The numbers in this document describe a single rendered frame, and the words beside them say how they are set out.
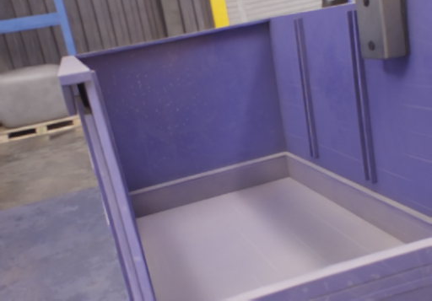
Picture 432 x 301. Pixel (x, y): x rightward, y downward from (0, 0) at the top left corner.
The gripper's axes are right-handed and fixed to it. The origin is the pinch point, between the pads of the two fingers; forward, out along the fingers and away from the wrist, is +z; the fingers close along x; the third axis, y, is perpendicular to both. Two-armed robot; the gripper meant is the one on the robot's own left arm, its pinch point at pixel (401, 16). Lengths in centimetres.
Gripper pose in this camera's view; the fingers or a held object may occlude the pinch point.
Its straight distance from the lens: 33.5
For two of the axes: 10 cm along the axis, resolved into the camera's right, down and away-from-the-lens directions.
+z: 1.9, 9.6, 2.0
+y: 2.6, 1.5, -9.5
